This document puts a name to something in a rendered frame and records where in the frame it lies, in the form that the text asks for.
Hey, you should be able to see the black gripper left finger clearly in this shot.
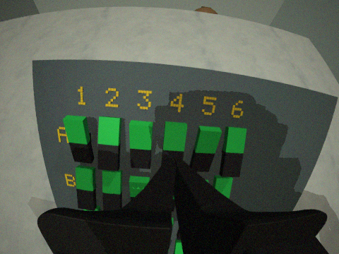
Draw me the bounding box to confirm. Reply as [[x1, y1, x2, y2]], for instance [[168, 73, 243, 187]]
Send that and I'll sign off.
[[37, 158, 176, 254]]

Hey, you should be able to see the grey switch panel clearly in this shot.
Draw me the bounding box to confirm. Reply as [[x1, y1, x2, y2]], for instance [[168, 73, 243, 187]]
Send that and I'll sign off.
[[32, 59, 338, 212]]

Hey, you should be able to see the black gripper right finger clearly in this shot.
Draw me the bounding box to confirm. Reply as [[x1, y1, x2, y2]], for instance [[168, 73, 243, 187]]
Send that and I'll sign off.
[[174, 158, 328, 254]]

